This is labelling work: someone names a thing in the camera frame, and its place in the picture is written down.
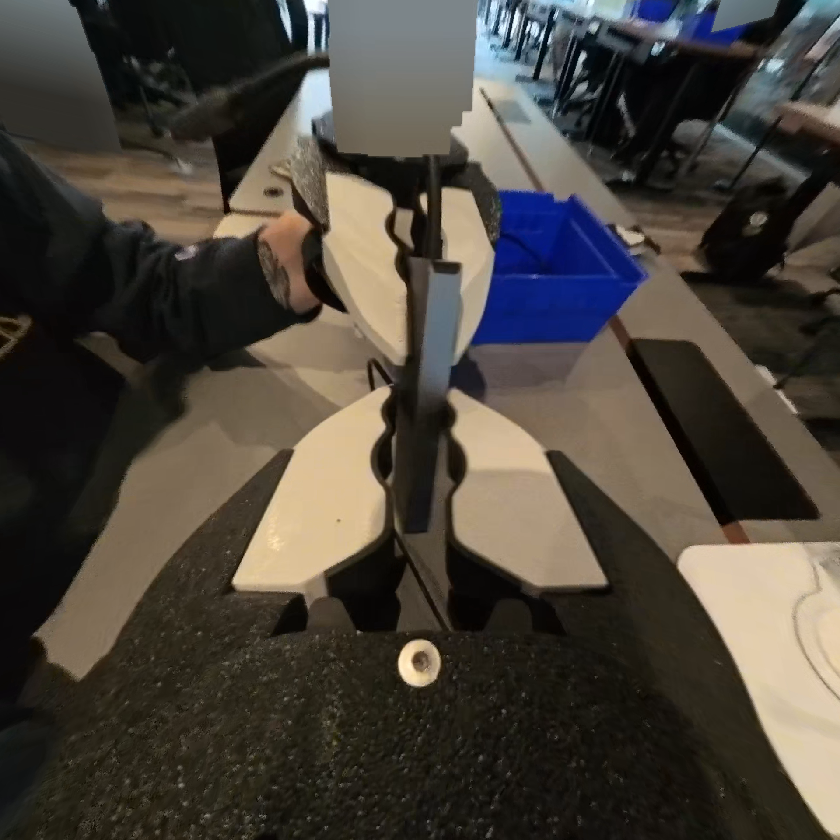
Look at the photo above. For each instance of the long desk row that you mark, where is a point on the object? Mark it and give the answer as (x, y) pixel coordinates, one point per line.
(689, 39)

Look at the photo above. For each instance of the blue plastic bin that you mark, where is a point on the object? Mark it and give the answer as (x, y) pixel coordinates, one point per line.
(669, 16)
(558, 308)

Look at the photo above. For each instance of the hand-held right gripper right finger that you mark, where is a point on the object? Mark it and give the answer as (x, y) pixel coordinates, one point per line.
(525, 518)

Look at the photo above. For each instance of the white black wavy pad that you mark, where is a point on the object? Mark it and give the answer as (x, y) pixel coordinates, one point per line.
(633, 237)

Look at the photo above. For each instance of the instruction sign stand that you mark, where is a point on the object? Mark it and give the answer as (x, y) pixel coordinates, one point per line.
(741, 623)

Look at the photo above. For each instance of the grey usb hub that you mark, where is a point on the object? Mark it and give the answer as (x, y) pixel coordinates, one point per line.
(436, 328)

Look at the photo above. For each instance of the person's left hand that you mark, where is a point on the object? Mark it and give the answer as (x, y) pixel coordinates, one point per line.
(285, 262)

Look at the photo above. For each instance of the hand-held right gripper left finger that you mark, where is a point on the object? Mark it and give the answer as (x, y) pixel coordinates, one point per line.
(315, 512)

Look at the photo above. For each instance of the person's left forearm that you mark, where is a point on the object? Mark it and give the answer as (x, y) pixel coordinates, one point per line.
(197, 289)

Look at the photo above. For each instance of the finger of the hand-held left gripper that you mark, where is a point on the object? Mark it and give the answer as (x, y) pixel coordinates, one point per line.
(361, 275)
(476, 275)

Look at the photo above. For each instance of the black office chair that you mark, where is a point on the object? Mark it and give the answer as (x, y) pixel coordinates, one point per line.
(229, 105)

